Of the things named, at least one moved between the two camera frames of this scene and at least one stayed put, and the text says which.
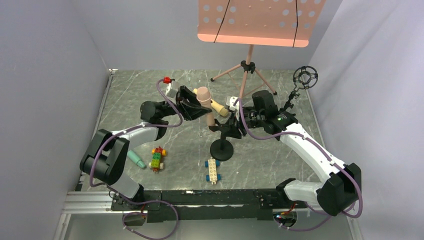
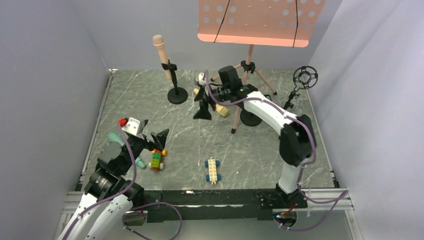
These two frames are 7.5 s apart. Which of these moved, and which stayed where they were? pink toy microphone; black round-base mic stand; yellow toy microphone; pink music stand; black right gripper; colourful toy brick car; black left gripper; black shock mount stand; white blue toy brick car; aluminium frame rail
Moved: pink toy microphone; black round-base mic stand; black left gripper; black right gripper
Stayed: white blue toy brick car; aluminium frame rail; black shock mount stand; colourful toy brick car; pink music stand; yellow toy microphone
